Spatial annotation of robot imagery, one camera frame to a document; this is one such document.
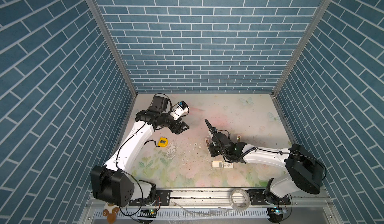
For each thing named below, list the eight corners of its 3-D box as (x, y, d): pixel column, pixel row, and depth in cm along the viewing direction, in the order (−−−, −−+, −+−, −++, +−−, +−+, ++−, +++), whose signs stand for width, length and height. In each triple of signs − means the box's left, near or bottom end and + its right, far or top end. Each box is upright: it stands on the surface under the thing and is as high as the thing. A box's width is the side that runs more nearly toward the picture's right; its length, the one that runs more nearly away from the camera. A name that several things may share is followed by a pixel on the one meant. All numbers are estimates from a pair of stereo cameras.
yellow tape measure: (158, 147, 93) (157, 145, 92) (160, 138, 97) (159, 136, 96) (167, 147, 93) (167, 145, 92) (168, 138, 97) (168, 136, 96)
